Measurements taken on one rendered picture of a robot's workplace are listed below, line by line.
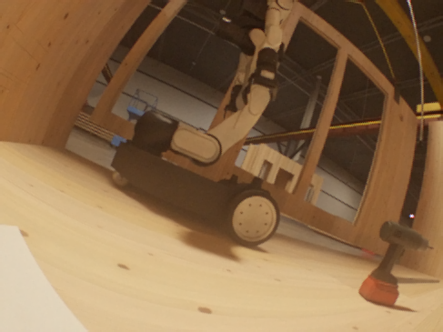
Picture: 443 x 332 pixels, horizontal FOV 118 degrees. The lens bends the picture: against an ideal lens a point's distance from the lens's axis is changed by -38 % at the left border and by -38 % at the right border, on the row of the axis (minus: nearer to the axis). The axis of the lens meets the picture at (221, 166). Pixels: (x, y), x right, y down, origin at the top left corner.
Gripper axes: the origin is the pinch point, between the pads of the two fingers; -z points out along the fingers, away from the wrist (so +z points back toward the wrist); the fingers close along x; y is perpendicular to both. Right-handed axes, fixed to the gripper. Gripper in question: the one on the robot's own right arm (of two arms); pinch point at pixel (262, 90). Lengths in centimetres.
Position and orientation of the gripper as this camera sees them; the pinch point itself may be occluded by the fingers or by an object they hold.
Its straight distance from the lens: 87.1
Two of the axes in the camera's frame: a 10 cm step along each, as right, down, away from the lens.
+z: 2.0, -9.8, 0.5
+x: 9.6, 2.0, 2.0
